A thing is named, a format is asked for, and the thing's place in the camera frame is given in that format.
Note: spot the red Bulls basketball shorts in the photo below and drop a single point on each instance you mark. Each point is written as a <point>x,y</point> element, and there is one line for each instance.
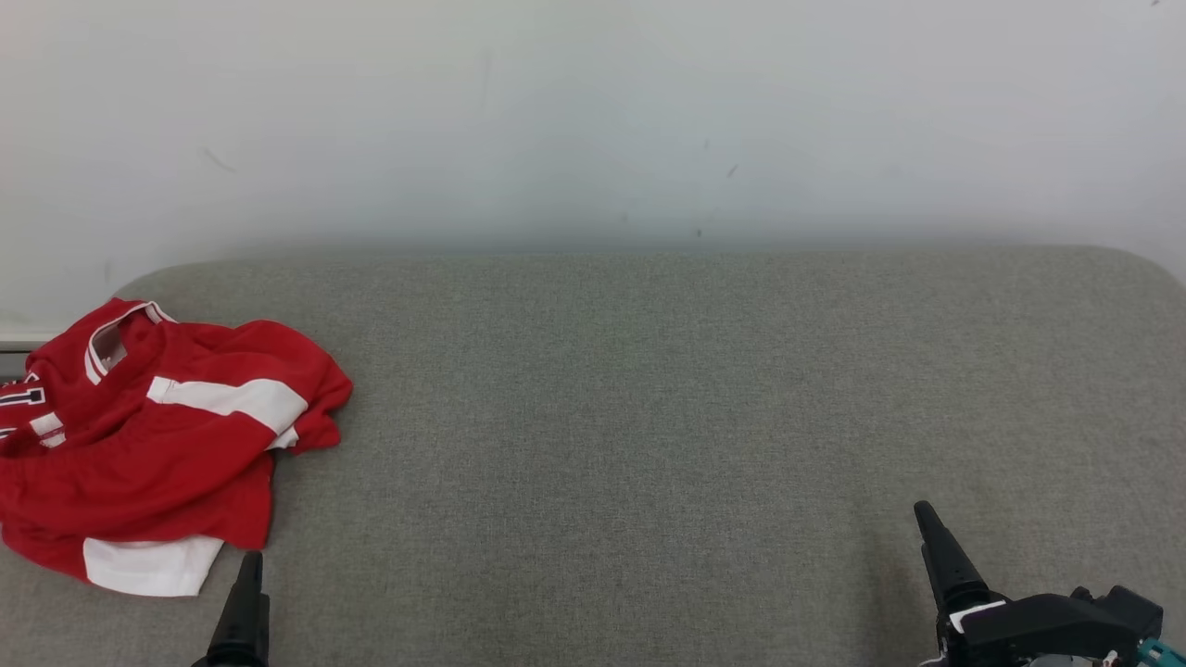
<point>185,463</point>

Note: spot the red Bulls basketball jersey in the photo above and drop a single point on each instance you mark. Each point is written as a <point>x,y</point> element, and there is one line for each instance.
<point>57,371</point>

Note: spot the white wall baseboard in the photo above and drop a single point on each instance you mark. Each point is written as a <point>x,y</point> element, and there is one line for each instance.
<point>23,335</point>

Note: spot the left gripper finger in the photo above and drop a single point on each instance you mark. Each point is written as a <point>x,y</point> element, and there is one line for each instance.
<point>248,630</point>

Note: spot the grey fabric sofa seat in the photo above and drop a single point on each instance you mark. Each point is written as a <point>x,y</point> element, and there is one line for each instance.
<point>649,445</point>

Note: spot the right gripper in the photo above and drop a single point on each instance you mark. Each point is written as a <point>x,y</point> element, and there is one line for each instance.
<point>1019,637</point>

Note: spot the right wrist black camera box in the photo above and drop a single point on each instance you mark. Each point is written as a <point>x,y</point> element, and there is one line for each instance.
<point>1121,611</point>

